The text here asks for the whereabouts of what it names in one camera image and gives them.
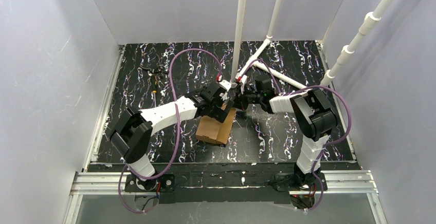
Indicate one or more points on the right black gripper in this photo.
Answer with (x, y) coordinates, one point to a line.
(243, 99)

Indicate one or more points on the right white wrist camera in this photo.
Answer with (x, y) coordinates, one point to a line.
(241, 81)

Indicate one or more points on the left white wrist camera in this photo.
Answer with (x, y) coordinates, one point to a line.
(226, 86)

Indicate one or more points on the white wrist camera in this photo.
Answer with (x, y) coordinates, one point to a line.
(226, 86)
(241, 81)

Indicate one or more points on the brown cardboard box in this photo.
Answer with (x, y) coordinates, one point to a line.
(212, 131)

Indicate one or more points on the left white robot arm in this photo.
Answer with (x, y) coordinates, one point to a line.
(131, 134)

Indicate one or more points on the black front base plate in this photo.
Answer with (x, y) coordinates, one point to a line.
(228, 182)

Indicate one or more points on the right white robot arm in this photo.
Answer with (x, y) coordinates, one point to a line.
(315, 116)

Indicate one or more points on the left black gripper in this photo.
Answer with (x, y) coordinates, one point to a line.
(222, 105)

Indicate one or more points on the black pliers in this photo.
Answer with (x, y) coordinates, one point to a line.
(157, 72)

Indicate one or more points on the yellow black screwdriver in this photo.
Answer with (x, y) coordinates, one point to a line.
(154, 91)

